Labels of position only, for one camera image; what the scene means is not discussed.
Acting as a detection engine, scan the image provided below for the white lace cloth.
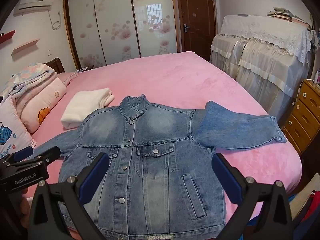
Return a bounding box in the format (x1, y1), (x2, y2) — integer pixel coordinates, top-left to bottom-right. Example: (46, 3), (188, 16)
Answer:
(220, 14), (313, 65)

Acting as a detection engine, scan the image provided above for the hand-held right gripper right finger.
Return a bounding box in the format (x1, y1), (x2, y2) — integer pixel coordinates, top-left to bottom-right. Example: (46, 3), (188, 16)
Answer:
(211, 152), (293, 240)

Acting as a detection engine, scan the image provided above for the white air conditioner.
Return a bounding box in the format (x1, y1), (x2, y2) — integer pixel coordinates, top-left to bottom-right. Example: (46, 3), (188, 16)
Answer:
(14, 0), (55, 17)

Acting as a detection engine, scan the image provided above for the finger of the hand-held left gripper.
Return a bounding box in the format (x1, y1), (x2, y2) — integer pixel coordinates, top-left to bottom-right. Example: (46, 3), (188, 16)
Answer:
(30, 146), (62, 167)
(11, 147), (34, 162)

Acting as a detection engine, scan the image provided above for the person's left hand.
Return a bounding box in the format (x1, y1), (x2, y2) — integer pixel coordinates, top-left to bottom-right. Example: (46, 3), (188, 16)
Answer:
(15, 187), (32, 229)

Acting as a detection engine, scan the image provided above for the pink wall shelf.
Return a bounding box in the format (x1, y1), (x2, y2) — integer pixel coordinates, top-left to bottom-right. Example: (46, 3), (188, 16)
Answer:
(11, 39), (40, 55)

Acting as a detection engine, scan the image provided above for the white charger cable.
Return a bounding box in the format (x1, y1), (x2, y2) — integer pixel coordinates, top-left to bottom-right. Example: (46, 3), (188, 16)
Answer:
(291, 79), (310, 105)

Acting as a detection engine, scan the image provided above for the blue denim jacket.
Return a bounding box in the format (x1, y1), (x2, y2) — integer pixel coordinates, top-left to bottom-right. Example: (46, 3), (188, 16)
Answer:
(30, 94), (287, 240)

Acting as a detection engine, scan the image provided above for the floral folded quilt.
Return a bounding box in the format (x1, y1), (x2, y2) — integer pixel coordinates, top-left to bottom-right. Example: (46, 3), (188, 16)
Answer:
(1, 63), (57, 98)

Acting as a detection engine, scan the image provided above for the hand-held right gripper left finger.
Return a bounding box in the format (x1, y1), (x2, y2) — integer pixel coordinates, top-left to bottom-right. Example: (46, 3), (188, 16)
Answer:
(29, 152), (110, 240)

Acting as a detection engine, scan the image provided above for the pink bed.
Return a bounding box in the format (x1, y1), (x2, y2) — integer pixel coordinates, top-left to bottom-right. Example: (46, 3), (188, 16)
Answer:
(25, 51), (302, 230)

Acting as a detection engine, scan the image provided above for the wooden drawer chest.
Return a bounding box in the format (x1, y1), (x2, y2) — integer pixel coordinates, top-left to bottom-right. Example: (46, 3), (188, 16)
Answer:
(282, 79), (320, 155)

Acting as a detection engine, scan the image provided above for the dark wooden headboard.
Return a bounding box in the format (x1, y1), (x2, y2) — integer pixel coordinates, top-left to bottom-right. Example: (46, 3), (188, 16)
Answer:
(42, 58), (66, 74)

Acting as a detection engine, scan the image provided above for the floral sliding door wardrobe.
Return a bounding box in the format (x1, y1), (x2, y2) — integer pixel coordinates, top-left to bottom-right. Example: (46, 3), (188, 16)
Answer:
(62, 0), (179, 69)

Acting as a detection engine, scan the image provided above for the red wall shelf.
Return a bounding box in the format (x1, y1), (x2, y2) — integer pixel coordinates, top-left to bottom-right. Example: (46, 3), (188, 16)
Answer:
(0, 30), (16, 44)

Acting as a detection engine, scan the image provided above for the white air conditioner cable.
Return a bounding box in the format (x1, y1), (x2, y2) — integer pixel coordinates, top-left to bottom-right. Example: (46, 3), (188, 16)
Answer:
(49, 10), (62, 30)

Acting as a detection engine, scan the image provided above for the heap of mixed clothes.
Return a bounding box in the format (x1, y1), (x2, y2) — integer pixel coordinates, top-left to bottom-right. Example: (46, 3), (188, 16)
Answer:
(287, 175), (320, 240)

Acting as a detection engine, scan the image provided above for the pink pillow with handbag print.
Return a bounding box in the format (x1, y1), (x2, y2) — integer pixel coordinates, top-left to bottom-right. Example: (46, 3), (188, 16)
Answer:
(0, 96), (37, 159)

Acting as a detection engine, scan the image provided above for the stack of books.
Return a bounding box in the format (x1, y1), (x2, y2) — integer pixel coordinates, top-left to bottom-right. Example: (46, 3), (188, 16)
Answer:
(267, 7), (313, 29)

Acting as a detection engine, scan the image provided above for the pink quilt with orange print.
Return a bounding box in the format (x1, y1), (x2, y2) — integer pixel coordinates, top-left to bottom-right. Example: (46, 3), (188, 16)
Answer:
(12, 76), (67, 134)

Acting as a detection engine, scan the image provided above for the brown wooden door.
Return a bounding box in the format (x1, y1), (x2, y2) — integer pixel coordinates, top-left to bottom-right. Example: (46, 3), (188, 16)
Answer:
(175, 0), (217, 62)

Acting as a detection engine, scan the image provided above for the white folded garment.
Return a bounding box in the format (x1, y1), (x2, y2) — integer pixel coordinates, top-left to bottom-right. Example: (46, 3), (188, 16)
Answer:
(61, 87), (115, 130)

